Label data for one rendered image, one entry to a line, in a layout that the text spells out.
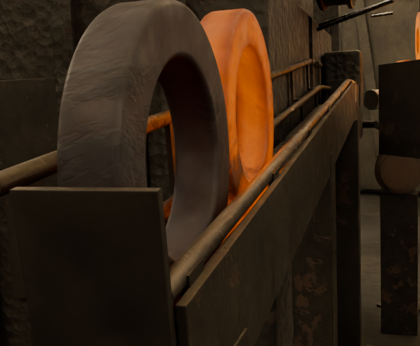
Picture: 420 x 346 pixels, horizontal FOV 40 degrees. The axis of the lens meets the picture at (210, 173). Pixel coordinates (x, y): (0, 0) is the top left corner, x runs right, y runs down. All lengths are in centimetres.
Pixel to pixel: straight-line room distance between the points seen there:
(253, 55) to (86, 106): 30
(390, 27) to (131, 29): 388
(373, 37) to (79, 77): 392
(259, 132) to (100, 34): 31
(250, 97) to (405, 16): 357
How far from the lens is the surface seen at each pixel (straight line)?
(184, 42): 34
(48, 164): 32
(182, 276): 28
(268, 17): 96
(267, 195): 43
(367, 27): 416
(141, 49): 29
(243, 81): 57
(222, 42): 45
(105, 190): 25
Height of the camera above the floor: 67
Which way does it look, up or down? 7 degrees down
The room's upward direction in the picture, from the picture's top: 2 degrees counter-clockwise
